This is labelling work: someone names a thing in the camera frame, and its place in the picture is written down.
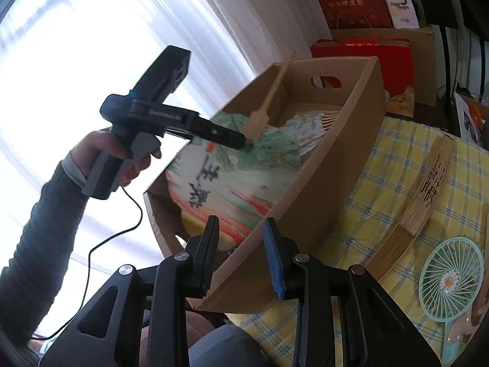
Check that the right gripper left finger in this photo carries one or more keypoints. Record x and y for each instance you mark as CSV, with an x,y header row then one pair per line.
x,y
204,258

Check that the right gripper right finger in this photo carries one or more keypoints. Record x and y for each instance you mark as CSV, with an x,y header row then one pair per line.
x,y
280,252

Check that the wooden carved folding fan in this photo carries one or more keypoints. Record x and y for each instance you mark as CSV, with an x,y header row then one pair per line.
x,y
417,213

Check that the green handheld fan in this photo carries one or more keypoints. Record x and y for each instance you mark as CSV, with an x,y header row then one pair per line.
x,y
450,281

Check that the white floral folding fan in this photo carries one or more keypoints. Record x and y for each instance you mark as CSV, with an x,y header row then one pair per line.
x,y
309,129

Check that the left forearm grey sleeve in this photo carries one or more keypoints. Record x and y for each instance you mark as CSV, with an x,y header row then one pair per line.
x,y
35,273

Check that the yellow plaid cloth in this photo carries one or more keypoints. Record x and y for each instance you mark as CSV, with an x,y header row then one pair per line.
x,y
388,182

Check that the white curtain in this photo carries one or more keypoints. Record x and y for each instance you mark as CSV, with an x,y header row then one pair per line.
x,y
267,31

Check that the floor box with orange items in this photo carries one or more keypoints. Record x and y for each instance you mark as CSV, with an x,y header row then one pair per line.
x,y
473,120

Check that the brown cardboard carton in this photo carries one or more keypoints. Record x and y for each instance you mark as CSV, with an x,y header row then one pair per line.
x,y
422,42

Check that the pink white carton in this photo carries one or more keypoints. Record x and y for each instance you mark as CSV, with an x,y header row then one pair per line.
x,y
402,14

